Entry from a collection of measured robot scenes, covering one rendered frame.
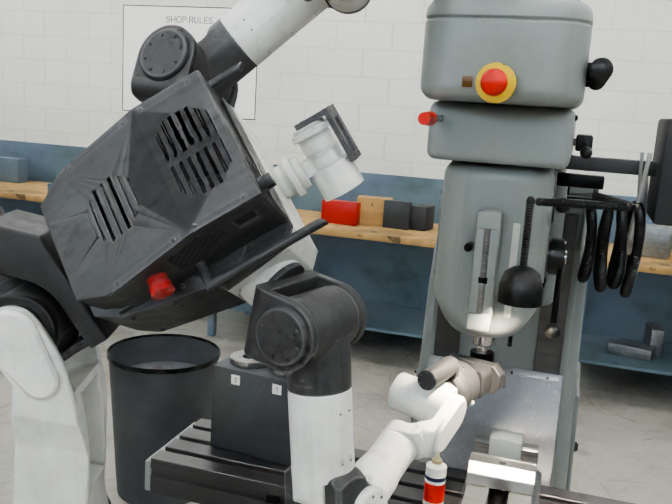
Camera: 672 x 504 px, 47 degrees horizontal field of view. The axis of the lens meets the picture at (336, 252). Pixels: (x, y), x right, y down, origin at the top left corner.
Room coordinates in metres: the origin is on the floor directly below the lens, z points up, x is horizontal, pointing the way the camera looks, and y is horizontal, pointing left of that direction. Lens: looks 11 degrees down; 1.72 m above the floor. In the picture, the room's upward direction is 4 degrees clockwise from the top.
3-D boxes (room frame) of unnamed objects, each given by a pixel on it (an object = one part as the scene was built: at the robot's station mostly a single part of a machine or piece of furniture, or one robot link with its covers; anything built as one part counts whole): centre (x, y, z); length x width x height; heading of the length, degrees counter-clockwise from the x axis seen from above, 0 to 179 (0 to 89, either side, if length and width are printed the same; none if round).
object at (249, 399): (1.59, 0.13, 1.06); 0.22 x 0.12 x 0.20; 66
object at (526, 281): (1.23, -0.31, 1.44); 0.07 x 0.07 x 0.06
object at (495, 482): (1.35, -0.34, 1.05); 0.12 x 0.06 x 0.04; 74
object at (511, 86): (1.20, -0.23, 1.76); 0.06 x 0.02 x 0.06; 73
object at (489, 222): (1.32, -0.26, 1.45); 0.04 x 0.04 x 0.21; 73
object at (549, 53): (1.44, -0.30, 1.81); 0.47 x 0.26 x 0.16; 163
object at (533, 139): (1.46, -0.31, 1.68); 0.34 x 0.24 x 0.10; 163
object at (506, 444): (1.40, -0.35, 1.07); 0.06 x 0.05 x 0.06; 74
